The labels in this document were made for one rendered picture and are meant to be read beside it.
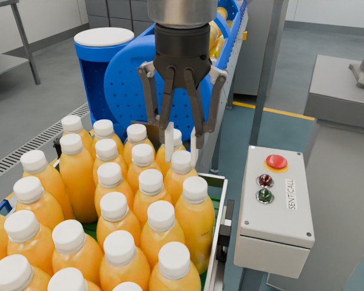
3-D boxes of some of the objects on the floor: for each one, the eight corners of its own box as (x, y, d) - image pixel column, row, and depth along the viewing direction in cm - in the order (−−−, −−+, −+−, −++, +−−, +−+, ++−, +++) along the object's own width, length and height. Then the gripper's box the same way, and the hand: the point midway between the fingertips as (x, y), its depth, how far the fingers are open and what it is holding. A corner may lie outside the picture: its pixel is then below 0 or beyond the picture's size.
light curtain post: (256, 141, 247) (308, -135, 146) (256, 145, 242) (309, -138, 141) (249, 140, 248) (296, -135, 147) (249, 144, 243) (296, -137, 142)
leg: (218, 169, 217) (226, 93, 180) (218, 174, 213) (225, 97, 175) (211, 168, 218) (217, 92, 181) (210, 173, 214) (215, 96, 176)
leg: (232, 107, 294) (240, 44, 257) (231, 109, 289) (239, 46, 252) (226, 106, 295) (233, 44, 258) (226, 109, 290) (232, 45, 253)
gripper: (248, 18, 40) (230, 155, 54) (133, 11, 43) (145, 142, 57) (244, 33, 34) (225, 182, 48) (111, 23, 37) (130, 165, 51)
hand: (181, 145), depth 50 cm, fingers closed on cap, 4 cm apart
